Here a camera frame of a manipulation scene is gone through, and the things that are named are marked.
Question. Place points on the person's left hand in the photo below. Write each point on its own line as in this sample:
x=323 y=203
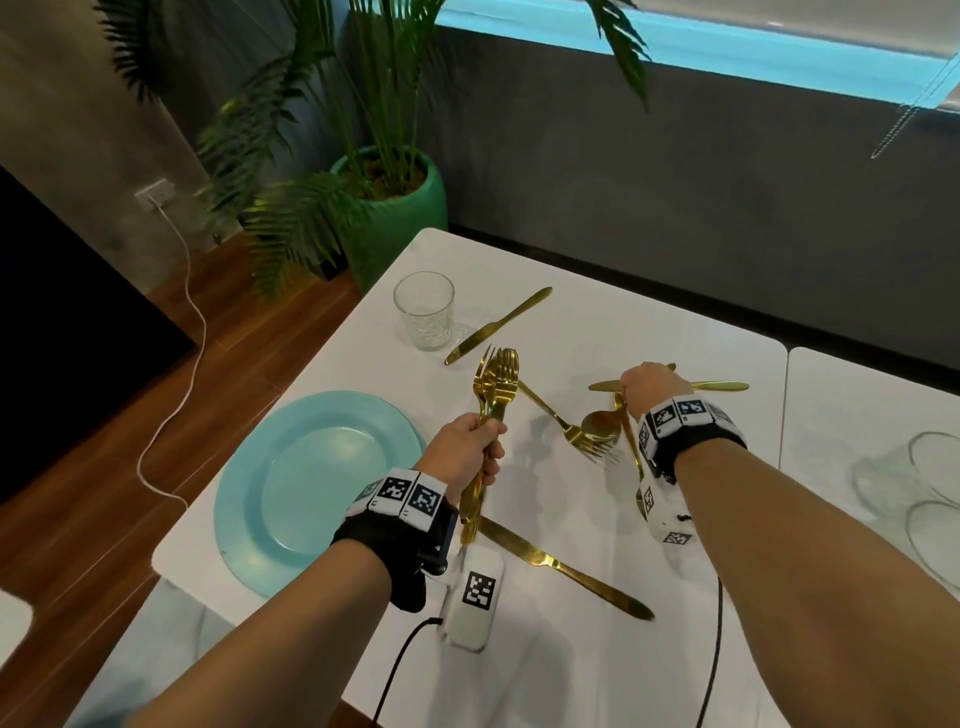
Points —
x=465 y=457

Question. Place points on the person's right hand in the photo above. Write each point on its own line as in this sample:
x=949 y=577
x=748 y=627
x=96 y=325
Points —
x=656 y=386

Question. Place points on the gold knife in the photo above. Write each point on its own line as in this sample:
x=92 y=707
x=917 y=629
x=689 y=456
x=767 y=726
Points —
x=495 y=326
x=720 y=386
x=570 y=570

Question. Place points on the light blue plate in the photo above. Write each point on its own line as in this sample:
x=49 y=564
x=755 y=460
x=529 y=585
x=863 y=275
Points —
x=315 y=487

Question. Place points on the person's left forearm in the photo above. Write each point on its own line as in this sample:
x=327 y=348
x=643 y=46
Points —
x=285 y=645

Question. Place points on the person's right forearm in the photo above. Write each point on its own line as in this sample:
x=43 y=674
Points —
x=787 y=585

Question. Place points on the black right marker wristband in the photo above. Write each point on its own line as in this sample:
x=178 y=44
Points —
x=690 y=435

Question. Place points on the black marker wristband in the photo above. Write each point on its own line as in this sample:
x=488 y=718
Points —
x=690 y=435
x=390 y=555

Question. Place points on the black left marker wristband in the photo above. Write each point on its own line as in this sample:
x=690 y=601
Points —
x=390 y=555

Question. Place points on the green plant pot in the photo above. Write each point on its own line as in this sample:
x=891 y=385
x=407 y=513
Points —
x=390 y=225

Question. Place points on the cyan lit window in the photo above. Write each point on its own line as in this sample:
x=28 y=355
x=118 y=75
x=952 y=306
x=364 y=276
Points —
x=675 y=52

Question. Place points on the white square stool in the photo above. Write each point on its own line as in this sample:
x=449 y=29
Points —
x=150 y=660
x=13 y=626

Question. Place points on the white roller blind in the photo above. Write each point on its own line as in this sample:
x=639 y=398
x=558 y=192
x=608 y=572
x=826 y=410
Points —
x=787 y=19

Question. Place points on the black cabinet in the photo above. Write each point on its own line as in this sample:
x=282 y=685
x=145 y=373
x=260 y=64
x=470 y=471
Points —
x=75 y=337

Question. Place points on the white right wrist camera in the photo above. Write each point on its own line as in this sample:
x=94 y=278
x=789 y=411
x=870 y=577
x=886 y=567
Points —
x=664 y=517

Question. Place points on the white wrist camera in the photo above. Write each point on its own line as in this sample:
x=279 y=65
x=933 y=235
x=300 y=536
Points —
x=476 y=600
x=664 y=517

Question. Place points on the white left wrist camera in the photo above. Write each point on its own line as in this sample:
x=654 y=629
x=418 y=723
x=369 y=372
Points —
x=476 y=600

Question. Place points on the white wall socket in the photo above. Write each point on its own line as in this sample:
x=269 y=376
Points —
x=155 y=193

